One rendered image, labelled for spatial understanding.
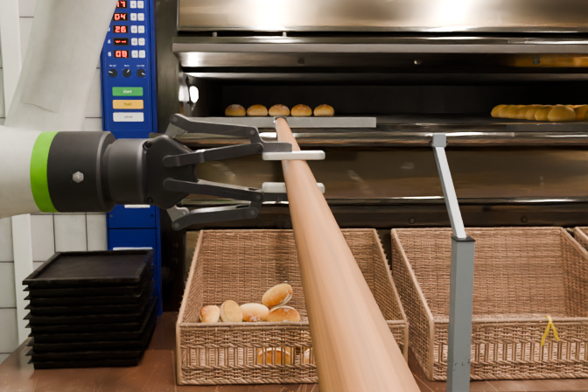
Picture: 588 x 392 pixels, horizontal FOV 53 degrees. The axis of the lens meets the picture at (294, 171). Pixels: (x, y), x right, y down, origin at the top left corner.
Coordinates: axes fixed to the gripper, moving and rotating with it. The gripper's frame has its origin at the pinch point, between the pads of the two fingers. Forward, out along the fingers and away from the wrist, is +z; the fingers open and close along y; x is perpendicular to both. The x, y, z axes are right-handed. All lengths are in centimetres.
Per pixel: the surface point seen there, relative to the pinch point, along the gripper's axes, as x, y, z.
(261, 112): -207, -3, -8
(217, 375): -66, 57, -16
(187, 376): -66, 57, -23
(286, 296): -101, 49, 1
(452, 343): -56, 45, 37
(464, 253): -56, 25, 39
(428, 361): -68, 55, 35
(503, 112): -177, -4, 94
